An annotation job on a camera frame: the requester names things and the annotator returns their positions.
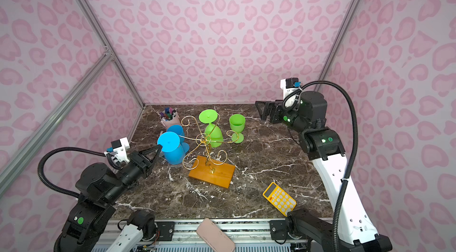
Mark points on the orange wooden rack base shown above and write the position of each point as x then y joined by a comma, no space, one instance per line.
218,174

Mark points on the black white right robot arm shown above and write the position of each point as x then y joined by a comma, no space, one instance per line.
351,229

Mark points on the blue glass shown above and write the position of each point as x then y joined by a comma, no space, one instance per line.
171,147
179,130

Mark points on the green glass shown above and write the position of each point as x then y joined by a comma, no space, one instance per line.
237,125
212,131

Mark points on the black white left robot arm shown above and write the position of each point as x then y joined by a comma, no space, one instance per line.
99,189

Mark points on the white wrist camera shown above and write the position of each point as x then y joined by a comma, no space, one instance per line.
117,153
288,86

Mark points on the pink phone case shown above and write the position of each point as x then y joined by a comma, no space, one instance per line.
215,237

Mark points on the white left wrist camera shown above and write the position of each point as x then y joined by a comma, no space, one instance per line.
117,153

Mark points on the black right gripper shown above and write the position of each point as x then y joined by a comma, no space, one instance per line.
275,112

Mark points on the gold wire glass rack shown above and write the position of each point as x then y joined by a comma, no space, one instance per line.
201,142

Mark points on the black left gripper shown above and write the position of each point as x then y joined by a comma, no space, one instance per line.
137,161

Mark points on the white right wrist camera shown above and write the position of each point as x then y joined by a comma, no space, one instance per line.
288,86

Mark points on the yellow calculator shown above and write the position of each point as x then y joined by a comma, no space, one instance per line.
279,199

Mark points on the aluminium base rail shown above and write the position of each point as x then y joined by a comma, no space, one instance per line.
193,235

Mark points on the pink pen holder cup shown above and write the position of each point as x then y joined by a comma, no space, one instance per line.
169,117

